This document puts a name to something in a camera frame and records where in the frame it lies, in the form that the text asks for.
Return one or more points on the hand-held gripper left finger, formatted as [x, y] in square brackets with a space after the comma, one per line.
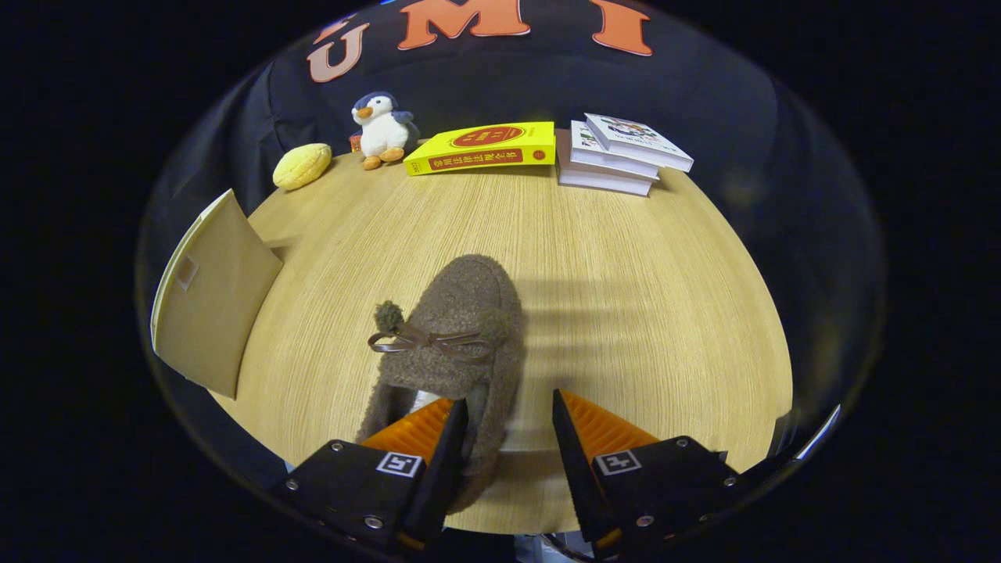
[442, 477]

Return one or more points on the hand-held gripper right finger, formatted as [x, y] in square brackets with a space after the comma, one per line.
[579, 485]

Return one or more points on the brown fuzzy shoe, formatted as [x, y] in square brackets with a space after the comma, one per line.
[469, 305]

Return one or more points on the cream fabric storage box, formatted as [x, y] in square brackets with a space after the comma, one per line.
[215, 305]

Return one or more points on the yellow book with red circle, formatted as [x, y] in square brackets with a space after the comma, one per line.
[481, 148]

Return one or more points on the yellow bun toy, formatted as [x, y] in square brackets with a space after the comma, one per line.
[302, 166]

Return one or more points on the white book with illustrated cover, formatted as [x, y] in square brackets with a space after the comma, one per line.
[637, 141]

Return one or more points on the penguin plush toy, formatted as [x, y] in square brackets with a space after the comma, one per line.
[383, 133]

